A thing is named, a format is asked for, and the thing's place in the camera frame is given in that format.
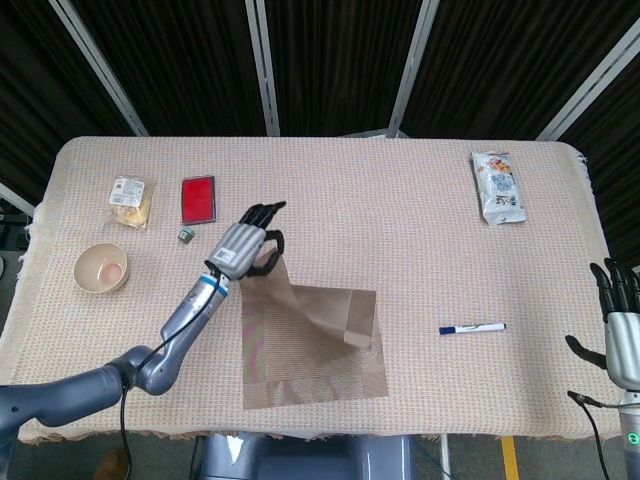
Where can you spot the white snack bag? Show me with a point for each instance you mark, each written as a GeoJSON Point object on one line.
{"type": "Point", "coordinates": [500, 187]}

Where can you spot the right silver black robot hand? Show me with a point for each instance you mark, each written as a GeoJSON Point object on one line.
{"type": "Point", "coordinates": [625, 345]}

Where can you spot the black pleated curtain panel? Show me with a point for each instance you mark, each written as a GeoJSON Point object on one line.
{"type": "Point", "coordinates": [30, 100]}
{"type": "Point", "coordinates": [340, 65]}
{"type": "Point", "coordinates": [500, 65]}
{"type": "Point", "coordinates": [175, 65]}
{"type": "Point", "coordinates": [615, 150]}

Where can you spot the red ink pad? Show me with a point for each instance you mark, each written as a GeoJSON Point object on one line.
{"type": "Point", "coordinates": [198, 199]}

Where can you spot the white table leg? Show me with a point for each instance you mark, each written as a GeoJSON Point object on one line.
{"type": "Point", "coordinates": [445, 460]}

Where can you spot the clear bag of bread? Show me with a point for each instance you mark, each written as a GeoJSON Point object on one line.
{"type": "Point", "coordinates": [129, 202]}

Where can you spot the white marker blue cap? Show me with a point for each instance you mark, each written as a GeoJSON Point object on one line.
{"type": "Point", "coordinates": [475, 328]}

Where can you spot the light brown bowl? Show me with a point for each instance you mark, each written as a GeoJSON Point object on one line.
{"type": "Point", "coordinates": [100, 270]}

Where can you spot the small green stamp block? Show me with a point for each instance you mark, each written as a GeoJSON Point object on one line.
{"type": "Point", "coordinates": [187, 235]}

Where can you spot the white partition frame post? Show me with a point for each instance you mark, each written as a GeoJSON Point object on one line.
{"type": "Point", "coordinates": [263, 70]}
{"type": "Point", "coordinates": [413, 70]}
{"type": "Point", "coordinates": [101, 70]}
{"type": "Point", "coordinates": [590, 90]}
{"type": "Point", "coordinates": [17, 197]}

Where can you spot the grey robot torso base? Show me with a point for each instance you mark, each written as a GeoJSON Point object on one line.
{"type": "Point", "coordinates": [300, 460]}

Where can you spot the brown woven placemat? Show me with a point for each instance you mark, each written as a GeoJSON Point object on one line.
{"type": "Point", "coordinates": [310, 370]}

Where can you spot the beige woven tablecloth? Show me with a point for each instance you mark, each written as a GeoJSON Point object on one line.
{"type": "Point", "coordinates": [400, 225]}

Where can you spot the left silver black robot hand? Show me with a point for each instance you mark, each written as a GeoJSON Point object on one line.
{"type": "Point", "coordinates": [237, 247]}

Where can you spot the brown shoe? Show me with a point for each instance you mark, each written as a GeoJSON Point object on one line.
{"type": "Point", "coordinates": [110, 465]}

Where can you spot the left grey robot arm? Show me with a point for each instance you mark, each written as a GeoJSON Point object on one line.
{"type": "Point", "coordinates": [190, 310]}

